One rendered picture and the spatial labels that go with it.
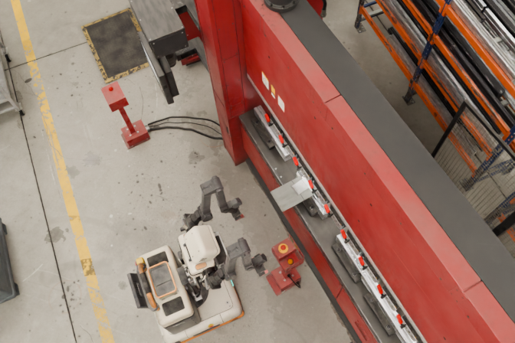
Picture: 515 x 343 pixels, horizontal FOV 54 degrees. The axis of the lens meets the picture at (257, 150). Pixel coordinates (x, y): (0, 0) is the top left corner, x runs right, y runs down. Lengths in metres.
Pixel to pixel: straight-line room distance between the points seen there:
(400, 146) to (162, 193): 2.93
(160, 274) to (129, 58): 2.83
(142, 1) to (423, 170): 2.12
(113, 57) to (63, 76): 0.57
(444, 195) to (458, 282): 0.39
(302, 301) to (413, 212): 2.33
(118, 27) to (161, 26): 2.77
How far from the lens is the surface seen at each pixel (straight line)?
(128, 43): 5.95
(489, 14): 4.31
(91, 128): 5.45
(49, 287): 4.96
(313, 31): 2.82
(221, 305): 4.25
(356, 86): 2.62
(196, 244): 3.24
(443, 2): 4.37
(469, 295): 2.32
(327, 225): 3.78
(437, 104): 4.96
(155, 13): 3.47
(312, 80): 2.62
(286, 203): 3.69
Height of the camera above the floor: 4.44
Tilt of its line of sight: 63 degrees down
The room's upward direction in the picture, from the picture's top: 4 degrees counter-clockwise
